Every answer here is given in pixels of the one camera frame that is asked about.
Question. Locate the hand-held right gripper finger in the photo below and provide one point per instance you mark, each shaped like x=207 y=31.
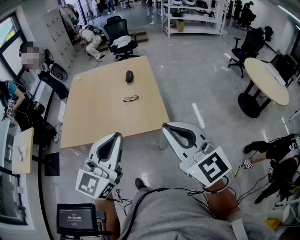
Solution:
x=177 y=150
x=198 y=132

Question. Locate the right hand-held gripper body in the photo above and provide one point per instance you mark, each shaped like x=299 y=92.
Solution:
x=211 y=167

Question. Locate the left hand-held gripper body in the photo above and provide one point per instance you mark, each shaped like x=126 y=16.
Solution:
x=93 y=185

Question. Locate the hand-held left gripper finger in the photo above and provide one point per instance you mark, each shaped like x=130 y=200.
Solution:
x=119 y=150
x=94 y=150

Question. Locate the thin-framed eyeglasses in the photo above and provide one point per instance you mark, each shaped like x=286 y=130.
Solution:
x=130 y=97

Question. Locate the person's left forearm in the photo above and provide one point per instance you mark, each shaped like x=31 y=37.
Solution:
x=107 y=215

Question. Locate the person's right forearm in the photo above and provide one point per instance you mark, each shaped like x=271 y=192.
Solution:
x=221 y=201

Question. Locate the black glasses case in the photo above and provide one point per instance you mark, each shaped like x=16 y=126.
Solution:
x=129 y=76

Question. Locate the black display screen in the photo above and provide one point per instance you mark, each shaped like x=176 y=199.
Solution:
x=75 y=219

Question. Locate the person's black shoe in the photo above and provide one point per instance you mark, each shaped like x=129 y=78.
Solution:
x=140 y=183

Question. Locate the person's gray shirt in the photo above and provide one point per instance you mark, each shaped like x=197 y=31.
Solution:
x=178 y=218

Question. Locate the black and green device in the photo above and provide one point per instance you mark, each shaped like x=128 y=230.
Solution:
x=38 y=107

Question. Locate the small wooden side desk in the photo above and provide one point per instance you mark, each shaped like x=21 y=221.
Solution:
x=24 y=159

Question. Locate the round wooden table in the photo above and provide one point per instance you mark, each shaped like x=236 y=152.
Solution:
x=264 y=79

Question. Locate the white paper stack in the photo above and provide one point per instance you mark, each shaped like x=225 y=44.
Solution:
x=275 y=73

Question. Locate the white shelf rack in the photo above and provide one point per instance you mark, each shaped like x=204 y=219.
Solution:
x=194 y=29

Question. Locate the black office chair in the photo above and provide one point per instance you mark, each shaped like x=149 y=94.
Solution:
x=254 y=41
x=117 y=28

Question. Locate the cardboard box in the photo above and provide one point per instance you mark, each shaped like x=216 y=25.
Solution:
x=180 y=25

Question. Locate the white cloth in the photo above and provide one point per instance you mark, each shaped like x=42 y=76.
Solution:
x=122 y=41

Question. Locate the gray locker cabinet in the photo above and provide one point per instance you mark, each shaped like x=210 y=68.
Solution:
x=58 y=35

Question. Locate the clothes rack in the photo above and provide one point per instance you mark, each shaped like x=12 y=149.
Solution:
x=70 y=15

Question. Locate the black screen mount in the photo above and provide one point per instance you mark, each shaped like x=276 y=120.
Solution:
x=102 y=222

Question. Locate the black desk base plate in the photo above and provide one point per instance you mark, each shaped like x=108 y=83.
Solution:
x=52 y=164

